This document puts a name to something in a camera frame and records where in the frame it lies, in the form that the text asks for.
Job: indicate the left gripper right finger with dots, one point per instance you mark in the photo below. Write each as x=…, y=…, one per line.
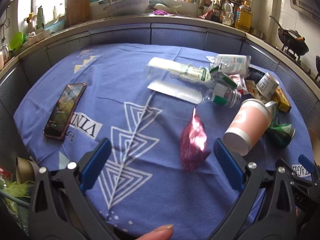
x=276, y=218

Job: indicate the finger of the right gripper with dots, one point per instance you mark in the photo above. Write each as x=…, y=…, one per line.
x=306, y=163

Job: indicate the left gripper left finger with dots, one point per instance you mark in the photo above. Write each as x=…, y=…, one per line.
x=59, y=208

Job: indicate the green drink can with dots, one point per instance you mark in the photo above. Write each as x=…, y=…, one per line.
x=279, y=134

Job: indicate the yellow red seasoning box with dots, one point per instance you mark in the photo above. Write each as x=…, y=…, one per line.
x=282, y=101

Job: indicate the pink white paper cup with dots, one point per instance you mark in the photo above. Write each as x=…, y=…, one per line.
x=249, y=124

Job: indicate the white yogurt cup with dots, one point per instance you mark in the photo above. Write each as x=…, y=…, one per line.
x=267, y=85

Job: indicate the red white snack bag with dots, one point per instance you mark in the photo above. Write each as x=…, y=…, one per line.
x=240, y=82

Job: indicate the pink foil wrapper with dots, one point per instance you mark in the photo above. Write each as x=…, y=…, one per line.
x=193, y=142

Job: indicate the clear plastic bottle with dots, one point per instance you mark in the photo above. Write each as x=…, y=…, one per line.
x=188, y=83

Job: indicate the white tissue pack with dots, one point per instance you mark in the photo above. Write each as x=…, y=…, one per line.
x=231, y=64

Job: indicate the green white torn wrapper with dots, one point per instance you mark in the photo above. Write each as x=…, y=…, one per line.
x=222, y=78

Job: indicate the orange snack wrapper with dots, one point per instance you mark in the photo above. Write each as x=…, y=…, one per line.
x=253, y=91

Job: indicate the dark blue milk carton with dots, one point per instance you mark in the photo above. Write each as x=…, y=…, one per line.
x=254, y=75

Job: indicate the brown trash bin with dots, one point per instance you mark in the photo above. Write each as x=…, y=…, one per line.
x=315, y=146

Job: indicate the person's left hand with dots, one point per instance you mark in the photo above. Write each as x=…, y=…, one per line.
x=163, y=232

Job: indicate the smartphone in red case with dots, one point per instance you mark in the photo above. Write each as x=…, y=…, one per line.
x=63, y=110

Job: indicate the black wok with spatula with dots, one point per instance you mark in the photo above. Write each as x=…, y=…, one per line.
x=291, y=39

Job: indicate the yellow cooking oil bottle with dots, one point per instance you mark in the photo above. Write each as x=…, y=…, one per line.
x=244, y=18

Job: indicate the white plastic jug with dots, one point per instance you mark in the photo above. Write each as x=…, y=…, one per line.
x=227, y=13

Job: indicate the wooden cutting board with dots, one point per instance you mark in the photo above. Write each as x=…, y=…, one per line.
x=77, y=11

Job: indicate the white enamel basin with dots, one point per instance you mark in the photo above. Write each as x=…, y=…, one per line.
x=126, y=7

